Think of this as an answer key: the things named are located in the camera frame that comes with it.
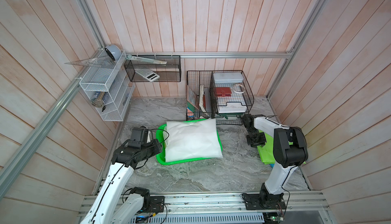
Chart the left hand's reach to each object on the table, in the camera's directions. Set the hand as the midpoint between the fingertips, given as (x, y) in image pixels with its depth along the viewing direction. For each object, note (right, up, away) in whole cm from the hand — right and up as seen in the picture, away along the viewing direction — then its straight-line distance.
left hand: (159, 149), depth 75 cm
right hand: (+58, -1, +17) cm, 60 cm away
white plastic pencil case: (+42, +43, +28) cm, 66 cm away
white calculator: (-12, +43, +22) cm, 50 cm away
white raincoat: (+16, +3, +8) cm, 18 cm away
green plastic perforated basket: (0, -6, +4) cm, 7 cm away
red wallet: (+36, +31, +17) cm, 51 cm away
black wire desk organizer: (+23, +25, +25) cm, 43 cm away
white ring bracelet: (+47, +31, +20) cm, 60 cm away
